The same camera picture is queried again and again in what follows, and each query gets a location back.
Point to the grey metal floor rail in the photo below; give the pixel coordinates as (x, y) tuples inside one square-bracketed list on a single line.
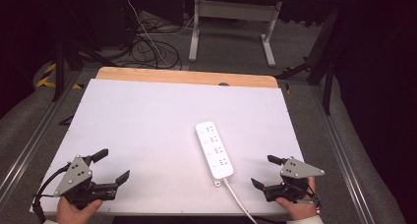
[(344, 158), (31, 145)]

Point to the wooden table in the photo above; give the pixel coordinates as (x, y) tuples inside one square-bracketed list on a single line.
[(183, 76)]

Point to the white metal desk frame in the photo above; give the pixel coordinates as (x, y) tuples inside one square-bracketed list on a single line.
[(234, 9)]

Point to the black tripod stand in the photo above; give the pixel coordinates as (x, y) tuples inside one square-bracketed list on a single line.
[(60, 67)]

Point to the person's right white sleeve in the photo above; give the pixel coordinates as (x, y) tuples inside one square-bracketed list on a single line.
[(305, 220)]

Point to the person's right hand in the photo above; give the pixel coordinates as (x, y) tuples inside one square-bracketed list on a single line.
[(301, 209)]

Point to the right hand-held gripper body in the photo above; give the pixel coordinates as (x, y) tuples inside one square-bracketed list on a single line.
[(296, 170)]

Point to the white board sheet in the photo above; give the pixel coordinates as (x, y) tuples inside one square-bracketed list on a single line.
[(147, 129)]

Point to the white power strip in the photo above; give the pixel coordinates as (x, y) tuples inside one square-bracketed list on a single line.
[(214, 152)]

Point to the person's left hand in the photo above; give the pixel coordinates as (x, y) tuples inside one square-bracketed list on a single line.
[(70, 214)]

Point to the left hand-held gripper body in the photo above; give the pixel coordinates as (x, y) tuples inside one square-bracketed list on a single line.
[(73, 176)]

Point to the yellow black floor tape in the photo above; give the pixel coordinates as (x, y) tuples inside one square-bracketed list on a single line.
[(47, 76)]

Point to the black metal stand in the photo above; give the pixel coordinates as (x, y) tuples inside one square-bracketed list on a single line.
[(327, 70)]

